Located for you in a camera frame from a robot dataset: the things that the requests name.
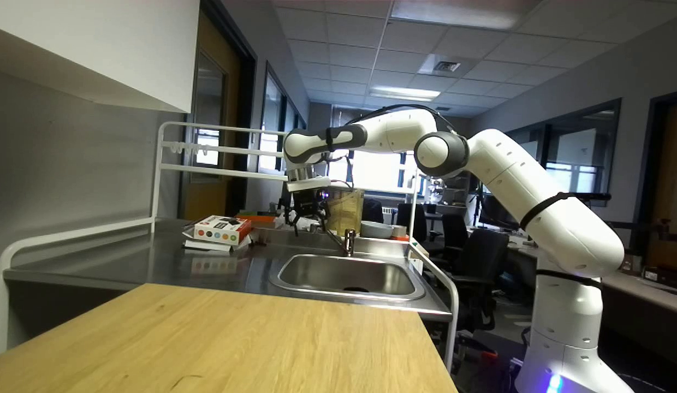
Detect dark framed interior window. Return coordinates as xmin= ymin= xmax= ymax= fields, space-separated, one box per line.
xmin=504 ymin=98 xmax=623 ymax=209

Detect orange flat box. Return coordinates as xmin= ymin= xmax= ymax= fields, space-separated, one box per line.
xmin=236 ymin=212 xmax=285 ymax=229

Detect wooden door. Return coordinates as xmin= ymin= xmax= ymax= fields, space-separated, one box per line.
xmin=179 ymin=10 xmax=245 ymax=221

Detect grey bowl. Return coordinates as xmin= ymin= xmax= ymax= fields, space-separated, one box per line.
xmin=360 ymin=221 xmax=394 ymax=240

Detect group of black office chairs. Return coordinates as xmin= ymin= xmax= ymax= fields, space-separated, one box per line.
xmin=395 ymin=202 xmax=512 ymax=335

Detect white rail rack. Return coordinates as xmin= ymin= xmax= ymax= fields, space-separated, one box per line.
xmin=151 ymin=121 xmax=290 ymax=220

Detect tan see-through container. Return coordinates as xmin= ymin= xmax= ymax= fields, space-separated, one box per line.
xmin=325 ymin=188 xmax=365 ymax=236

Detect white wall cabinet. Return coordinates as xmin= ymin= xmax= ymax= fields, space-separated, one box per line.
xmin=0 ymin=0 xmax=201 ymax=114

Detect steel sink unit white frame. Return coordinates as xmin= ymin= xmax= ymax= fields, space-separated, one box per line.
xmin=0 ymin=121 xmax=460 ymax=373

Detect chrome tap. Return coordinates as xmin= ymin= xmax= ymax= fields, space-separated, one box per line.
xmin=318 ymin=221 xmax=357 ymax=258

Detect long office desk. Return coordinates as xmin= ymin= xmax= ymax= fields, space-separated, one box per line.
xmin=507 ymin=234 xmax=677 ymax=350

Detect light wooden table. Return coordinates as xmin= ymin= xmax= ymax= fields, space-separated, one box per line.
xmin=0 ymin=282 xmax=459 ymax=393

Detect bright window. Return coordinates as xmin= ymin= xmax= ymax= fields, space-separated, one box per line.
xmin=326 ymin=148 xmax=427 ymax=195

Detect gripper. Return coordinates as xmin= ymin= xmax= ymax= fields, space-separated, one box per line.
xmin=277 ymin=190 xmax=330 ymax=237

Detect flat white box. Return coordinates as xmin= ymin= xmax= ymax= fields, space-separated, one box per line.
xmin=182 ymin=230 xmax=252 ymax=253

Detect steel sink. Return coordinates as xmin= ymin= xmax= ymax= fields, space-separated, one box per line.
xmin=268 ymin=253 xmax=427 ymax=302

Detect white red box coloured dots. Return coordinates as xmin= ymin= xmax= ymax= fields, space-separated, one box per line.
xmin=193 ymin=215 xmax=253 ymax=246

